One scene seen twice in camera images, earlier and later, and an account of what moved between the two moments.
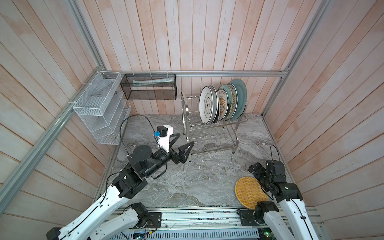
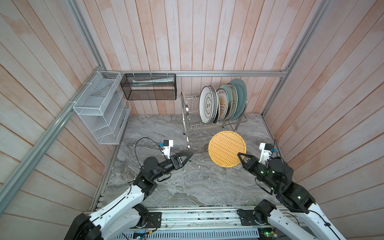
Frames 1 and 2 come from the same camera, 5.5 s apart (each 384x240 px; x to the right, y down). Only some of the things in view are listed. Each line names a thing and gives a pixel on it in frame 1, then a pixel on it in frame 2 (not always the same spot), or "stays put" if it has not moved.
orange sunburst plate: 223,103 stays put
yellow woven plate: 249,192 to 223,148
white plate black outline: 206,105 stays put
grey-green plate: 242,96 stays put
